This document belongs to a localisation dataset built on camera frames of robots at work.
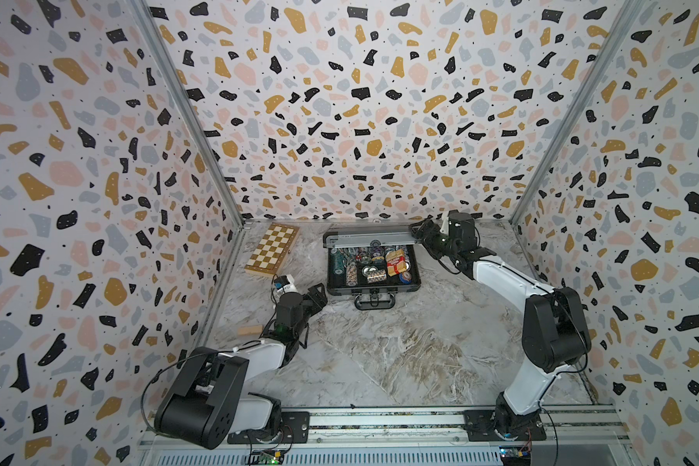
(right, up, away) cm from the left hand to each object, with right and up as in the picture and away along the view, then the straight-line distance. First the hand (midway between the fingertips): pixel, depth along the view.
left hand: (320, 288), depth 89 cm
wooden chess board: (-21, +11, +20) cm, 31 cm away
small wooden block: (-23, -13, +2) cm, 26 cm away
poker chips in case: (+16, +5, +14) cm, 22 cm away
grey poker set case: (+15, +17, +1) cm, 23 cm away
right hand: (+29, +18, +1) cm, 34 cm away
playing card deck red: (+25, +8, +16) cm, 30 cm away
